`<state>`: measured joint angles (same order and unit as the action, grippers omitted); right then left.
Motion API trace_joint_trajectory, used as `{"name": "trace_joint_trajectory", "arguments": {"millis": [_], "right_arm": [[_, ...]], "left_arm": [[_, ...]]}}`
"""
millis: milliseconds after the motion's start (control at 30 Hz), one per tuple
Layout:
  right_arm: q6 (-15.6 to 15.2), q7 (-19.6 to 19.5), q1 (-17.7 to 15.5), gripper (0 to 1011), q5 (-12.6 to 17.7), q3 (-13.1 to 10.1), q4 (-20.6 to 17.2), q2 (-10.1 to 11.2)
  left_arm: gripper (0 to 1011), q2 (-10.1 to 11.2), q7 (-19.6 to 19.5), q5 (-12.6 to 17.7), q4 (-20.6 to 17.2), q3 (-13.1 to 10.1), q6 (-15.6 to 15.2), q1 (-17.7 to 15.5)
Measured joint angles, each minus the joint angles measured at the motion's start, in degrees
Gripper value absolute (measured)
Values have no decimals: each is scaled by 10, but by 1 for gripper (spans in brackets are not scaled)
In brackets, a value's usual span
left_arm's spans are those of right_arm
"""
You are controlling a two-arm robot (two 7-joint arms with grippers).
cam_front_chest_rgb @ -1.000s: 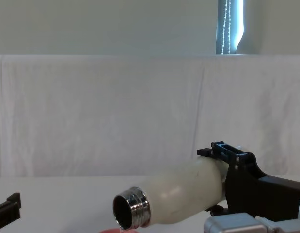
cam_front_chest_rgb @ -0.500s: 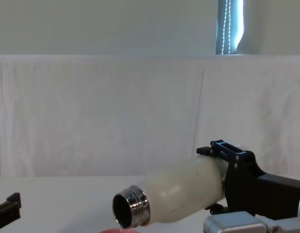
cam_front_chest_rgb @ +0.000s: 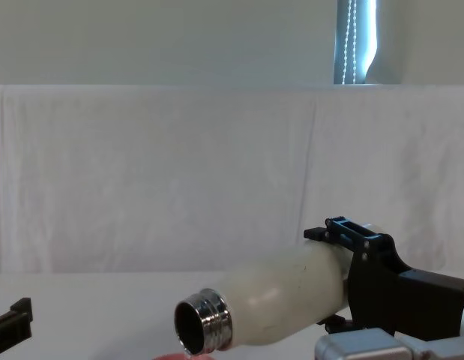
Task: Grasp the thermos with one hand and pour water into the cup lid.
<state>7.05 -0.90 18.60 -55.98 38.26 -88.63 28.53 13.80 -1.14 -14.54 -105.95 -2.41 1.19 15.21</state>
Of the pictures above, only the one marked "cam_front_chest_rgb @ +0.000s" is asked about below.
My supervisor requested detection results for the cream vacuum bottle steel neck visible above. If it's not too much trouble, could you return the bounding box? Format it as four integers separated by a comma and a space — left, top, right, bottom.
173, 220, 386, 356

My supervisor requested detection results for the white table cloth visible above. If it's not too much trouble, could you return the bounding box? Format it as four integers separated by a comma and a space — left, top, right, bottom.
0, 270, 464, 360

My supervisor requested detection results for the white curtain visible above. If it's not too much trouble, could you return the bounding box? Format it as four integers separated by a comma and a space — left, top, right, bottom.
0, 0, 340, 86
365, 0, 464, 86

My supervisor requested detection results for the white draped back cloth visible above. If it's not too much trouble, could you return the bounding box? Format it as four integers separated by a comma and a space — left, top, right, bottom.
0, 83, 464, 275

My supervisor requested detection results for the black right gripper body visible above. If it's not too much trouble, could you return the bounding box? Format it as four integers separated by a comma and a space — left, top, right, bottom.
346, 233, 464, 342

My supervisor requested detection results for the pink cup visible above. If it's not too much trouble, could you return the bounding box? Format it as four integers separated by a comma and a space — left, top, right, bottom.
152, 352, 214, 360

